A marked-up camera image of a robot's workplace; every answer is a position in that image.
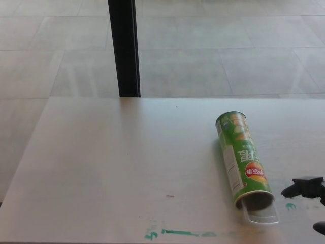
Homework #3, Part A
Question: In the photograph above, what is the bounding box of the green chips tube container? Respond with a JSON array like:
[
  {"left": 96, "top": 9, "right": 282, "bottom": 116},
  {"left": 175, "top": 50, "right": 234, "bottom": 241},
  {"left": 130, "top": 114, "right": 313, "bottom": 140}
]
[{"left": 215, "top": 110, "right": 275, "bottom": 210}]

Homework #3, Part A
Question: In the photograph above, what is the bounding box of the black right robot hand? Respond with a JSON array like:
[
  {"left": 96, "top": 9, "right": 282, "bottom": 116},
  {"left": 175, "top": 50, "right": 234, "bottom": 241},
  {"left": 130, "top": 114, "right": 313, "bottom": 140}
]
[{"left": 280, "top": 176, "right": 325, "bottom": 233}]

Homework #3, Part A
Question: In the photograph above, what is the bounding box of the black vertical frame post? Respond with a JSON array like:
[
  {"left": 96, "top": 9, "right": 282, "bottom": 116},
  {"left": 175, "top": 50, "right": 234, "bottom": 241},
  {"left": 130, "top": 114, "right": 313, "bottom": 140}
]
[{"left": 108, "top": 0, "right": 141, "bottom": 98}]

